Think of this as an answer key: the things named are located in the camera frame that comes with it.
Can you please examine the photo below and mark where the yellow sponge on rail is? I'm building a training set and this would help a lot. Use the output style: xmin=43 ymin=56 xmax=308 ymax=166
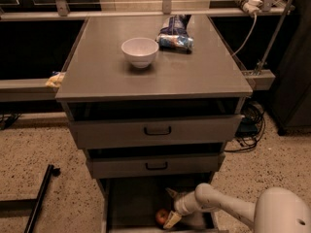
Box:
xmin=46 ymin=72 xmax=65 ymax=88

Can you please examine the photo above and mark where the grey drawer cabinet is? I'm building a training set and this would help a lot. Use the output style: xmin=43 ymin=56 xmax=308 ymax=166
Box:
xmin=54 ymin=14 xmax=254 ymax=233

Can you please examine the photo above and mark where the dark cabinet right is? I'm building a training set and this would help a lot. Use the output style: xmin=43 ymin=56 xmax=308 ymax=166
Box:
xmin=267 ymin=0 xmax=311 ymax=136

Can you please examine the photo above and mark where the grey metal rail frame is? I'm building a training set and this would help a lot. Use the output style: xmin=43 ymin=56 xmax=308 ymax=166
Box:
xmin=0 ymin=0 xmax=299 ymax=103

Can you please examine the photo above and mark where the white power strip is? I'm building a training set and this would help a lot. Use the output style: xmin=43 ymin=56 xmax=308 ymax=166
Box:
xmin=233 ymin=0 xmax=262 ymax=16

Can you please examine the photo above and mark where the white power cable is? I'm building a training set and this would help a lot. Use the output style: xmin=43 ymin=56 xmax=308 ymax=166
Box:
xmin=230 ymin=13 xmax=259 ymax=58

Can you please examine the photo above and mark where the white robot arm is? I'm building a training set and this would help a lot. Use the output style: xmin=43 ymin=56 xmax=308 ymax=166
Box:
xmin=163 ymin=183 xmax=311 ymax=233

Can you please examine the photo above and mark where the black metal bar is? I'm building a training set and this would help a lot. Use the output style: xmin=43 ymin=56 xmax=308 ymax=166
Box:
xmin=24 ymin=164 xmax=60 ymax=233

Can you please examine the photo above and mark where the black cable bundle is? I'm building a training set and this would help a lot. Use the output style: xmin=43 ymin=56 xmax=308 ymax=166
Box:
xmin=224 ymin=100 xmax=266 ymax=153

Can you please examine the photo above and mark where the blue chip bag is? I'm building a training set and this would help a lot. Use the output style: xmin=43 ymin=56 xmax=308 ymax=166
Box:
xmin=155 ymin=15 xmax=193 ymax=53

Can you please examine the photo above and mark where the grey top drawer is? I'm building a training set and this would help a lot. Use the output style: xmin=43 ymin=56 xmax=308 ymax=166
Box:
xmin=69 ymin=115 xmax=242 ymax=150

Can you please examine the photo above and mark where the grey middle drawer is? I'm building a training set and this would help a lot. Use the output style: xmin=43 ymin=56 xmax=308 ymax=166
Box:
xmin=86 ymin=153 xmax=225 ymax=179

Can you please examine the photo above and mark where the white bowl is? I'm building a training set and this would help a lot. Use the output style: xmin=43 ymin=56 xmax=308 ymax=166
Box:
xmin=121 ymin=38 xmax=159 ymax=68

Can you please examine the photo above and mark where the grey drawer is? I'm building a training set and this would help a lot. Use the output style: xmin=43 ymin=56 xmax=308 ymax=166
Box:
xmin=69 ymin=115 xmax=242 ymax=150
xmin=86 ymin=153 xmax=225 ymax=179
xmin=103 ymin=174 xmax=219 ymax=233

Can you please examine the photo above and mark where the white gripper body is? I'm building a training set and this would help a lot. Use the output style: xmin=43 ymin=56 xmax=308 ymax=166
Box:
xmin=174 ymin=191 xmax=200 ymax=216

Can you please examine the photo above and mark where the grey bottom drawer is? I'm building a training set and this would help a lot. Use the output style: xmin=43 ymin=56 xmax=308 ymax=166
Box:
xmin=103 ymin=174 xmax=219 ymax=233

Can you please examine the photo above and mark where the red apple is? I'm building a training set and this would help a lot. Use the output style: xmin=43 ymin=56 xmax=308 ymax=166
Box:
xmin=155 ymin=209 xmax=169 ymax=225

